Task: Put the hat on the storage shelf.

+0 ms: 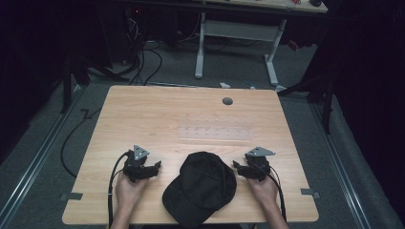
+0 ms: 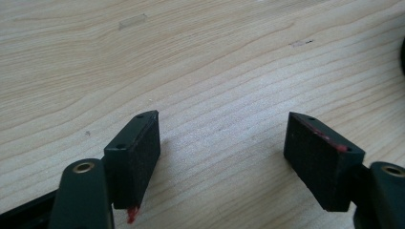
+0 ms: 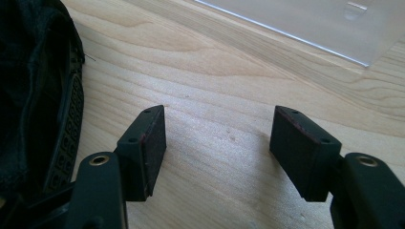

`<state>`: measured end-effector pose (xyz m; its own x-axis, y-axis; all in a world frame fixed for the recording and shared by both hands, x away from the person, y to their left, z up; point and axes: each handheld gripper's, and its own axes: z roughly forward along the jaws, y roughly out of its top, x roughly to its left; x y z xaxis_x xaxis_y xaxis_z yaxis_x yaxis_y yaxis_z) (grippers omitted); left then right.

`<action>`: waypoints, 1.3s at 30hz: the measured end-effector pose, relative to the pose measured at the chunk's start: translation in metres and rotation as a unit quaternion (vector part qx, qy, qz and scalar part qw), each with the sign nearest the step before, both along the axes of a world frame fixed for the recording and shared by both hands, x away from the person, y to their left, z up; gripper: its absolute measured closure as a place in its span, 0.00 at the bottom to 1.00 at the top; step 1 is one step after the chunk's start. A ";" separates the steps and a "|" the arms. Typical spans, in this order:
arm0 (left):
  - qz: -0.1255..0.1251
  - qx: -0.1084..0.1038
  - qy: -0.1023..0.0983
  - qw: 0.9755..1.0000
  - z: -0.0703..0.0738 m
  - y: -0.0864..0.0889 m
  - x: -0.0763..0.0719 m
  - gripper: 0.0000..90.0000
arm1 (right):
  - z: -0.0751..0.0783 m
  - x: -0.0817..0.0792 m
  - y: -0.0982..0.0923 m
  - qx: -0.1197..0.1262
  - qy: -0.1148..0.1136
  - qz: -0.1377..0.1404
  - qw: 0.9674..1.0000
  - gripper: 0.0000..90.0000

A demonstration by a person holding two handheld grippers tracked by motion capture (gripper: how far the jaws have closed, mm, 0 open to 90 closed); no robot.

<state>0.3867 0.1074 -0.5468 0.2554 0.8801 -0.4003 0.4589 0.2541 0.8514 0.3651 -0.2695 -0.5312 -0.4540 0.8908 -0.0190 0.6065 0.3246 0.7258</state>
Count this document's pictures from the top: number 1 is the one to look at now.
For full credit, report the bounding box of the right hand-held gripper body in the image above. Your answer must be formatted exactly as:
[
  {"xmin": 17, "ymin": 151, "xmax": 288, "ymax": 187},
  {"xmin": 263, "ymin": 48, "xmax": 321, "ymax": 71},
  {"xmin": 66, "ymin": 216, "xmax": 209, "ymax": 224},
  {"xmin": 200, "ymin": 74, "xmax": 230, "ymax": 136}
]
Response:
[{"xmin": 237, "ymin": 146, "xmax": 277, "ymax": 183}]

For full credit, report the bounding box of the grey tape strip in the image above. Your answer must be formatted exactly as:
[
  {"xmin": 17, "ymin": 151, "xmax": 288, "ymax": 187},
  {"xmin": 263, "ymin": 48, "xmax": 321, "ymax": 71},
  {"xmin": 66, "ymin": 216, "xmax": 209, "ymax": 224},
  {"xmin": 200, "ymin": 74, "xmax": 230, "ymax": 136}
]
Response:
[
  {"xmin": 60, "ymin": 191, "xmax": 84, "ymax": 201},
  {"xmin": 300, "ymin": 187, "xmax": 321, "ymax": 200}
]

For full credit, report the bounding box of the clear plastic sheet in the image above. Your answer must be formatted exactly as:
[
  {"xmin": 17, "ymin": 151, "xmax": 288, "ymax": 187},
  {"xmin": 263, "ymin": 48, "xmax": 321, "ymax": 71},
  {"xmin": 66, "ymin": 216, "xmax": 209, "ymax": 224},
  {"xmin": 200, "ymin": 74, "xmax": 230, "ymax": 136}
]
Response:
[{"xmin": 177, "ymin": 117, "xmax": 255, "ymax": 144}]

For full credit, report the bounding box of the black floor cable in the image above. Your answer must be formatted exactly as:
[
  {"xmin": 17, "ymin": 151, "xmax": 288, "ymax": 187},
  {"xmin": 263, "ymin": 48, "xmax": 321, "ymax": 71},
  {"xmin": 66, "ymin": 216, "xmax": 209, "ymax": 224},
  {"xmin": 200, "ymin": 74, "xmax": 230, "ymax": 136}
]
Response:
[{"xmin": 59, "ymin": 108, "xmax": 103, "ymax": 179}]

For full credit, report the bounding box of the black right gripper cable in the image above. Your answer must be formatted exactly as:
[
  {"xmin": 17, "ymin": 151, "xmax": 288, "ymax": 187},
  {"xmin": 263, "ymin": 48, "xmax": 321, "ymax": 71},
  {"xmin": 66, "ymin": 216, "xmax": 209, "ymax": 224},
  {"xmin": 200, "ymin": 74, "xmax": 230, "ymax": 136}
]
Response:
[{"xmin": 266, "ymin": 165, "xmax": 288, "ymax": 223}]

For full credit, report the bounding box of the bundle of black cables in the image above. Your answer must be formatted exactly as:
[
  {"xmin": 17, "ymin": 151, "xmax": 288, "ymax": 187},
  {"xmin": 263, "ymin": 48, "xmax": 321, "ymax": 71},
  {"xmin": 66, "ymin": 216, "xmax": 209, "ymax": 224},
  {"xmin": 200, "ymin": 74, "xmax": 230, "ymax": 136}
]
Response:
[{"xmin": 125, "ymin": 13, "xmax": 164, "ymax": 87}]

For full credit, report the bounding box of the black metal stand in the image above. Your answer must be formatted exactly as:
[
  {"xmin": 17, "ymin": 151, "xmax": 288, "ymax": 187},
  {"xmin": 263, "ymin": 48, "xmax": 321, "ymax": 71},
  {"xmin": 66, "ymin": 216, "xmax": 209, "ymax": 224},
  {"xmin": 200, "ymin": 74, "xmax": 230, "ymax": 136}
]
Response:
[
  {"xmin": 59, "ymin": 55, "xmax": 130, "ymax": 115},
  {"xmin": 276, "ymin": 71, "xmax": 337, "ymax": 135}
]

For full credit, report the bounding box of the person's left hand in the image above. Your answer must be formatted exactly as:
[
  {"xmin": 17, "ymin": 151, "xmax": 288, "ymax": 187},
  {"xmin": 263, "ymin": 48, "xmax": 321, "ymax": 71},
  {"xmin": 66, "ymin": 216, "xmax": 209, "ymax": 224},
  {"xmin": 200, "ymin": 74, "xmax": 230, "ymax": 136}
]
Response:
[{"xmin": 115, "ymin": 171, "xmax": 151, "ymax": 208}]

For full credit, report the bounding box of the person's right hand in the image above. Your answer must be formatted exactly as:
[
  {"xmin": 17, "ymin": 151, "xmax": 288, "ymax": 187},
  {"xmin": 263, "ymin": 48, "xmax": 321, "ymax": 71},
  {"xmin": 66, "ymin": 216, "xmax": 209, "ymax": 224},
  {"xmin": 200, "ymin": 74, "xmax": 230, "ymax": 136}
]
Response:
[{"xmin": 245, "ymin": 175, "xmax": 281, "ymax": 208}]

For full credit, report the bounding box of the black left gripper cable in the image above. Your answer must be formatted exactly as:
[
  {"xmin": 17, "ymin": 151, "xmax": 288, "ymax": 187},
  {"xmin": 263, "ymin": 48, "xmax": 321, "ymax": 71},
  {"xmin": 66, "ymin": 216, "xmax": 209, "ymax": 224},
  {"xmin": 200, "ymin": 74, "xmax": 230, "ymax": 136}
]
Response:
[{"xmin": 107, "ymin": 151, "xmax": 132, "ymax": 229}]

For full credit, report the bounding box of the aluminium floor rail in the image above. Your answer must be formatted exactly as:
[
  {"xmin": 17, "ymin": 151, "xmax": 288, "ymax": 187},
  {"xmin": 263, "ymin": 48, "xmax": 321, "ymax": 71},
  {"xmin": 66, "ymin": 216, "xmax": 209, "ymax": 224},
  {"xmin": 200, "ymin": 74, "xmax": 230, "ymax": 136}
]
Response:
[
  {"xmin": 0, "ymin": 85, "xmax": 86, "ymax": 223},
  {"xmin": 309, "ymin": 103, "xmax": 373, "ymax": 229}
]

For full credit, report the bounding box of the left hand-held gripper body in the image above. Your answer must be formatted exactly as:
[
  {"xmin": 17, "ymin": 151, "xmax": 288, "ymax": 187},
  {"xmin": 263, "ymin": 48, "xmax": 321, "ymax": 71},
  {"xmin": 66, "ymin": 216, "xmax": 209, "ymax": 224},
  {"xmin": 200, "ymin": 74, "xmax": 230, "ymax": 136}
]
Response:
[{"xmin": 122, "ymin": 144, "xmax": 160, "ymax": 184}]

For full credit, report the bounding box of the white-framed wooden desk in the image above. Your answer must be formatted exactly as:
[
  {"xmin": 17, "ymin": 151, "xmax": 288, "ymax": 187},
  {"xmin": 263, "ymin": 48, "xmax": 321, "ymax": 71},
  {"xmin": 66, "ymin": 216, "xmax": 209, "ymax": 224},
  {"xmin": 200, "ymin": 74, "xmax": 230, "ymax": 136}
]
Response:
[{"xmin": 194, "ymin": 0, "xmax": 329, "ymax": 94}]

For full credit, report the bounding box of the black baseball cap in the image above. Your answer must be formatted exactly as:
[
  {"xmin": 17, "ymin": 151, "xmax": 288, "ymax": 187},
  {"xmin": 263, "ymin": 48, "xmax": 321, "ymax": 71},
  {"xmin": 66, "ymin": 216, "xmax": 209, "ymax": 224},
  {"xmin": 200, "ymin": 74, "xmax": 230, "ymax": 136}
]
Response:
[{"xmin": 161, "ymin": 151, "xmax": 238, "ymax": 229}]

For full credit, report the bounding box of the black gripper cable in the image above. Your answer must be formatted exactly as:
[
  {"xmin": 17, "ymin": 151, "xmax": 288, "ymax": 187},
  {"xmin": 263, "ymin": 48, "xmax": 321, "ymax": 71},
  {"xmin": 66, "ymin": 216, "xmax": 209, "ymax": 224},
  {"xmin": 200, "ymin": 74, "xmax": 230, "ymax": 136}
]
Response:
[
  {"xmin": 107, "ymin": 151, "xmax": 132, "ymax": 229},
  {"xmin": 266, "ymin": 165, "xmax": 288, "ymax": 223}
]

